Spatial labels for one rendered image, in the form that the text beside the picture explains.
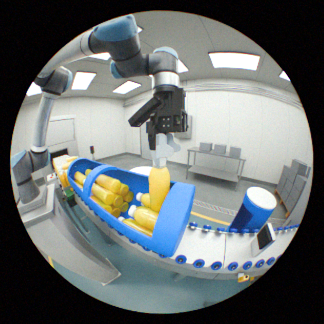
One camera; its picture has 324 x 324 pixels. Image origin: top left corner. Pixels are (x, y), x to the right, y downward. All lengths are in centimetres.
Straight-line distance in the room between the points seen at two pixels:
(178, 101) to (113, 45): 19
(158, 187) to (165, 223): 11
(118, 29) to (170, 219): 39
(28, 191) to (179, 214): 65
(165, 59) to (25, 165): 68
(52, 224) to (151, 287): 114
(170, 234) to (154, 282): 118
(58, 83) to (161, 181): 59
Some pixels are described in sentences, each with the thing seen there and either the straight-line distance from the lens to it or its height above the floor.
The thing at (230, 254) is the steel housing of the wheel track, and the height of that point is 93.
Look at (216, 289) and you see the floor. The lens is 153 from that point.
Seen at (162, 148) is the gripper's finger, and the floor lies 135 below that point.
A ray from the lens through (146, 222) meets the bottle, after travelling 34.
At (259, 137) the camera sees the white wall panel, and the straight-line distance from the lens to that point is 362.
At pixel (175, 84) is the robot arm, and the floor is 152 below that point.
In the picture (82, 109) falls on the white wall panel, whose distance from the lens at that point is 544.
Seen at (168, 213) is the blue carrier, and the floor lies 121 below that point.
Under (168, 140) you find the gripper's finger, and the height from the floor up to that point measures 137.
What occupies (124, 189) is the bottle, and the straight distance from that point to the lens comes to 56.
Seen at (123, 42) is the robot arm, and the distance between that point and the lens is 24.
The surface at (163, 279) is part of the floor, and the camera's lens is 140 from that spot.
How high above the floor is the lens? 140
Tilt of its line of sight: 18 degrees down
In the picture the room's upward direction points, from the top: straight up
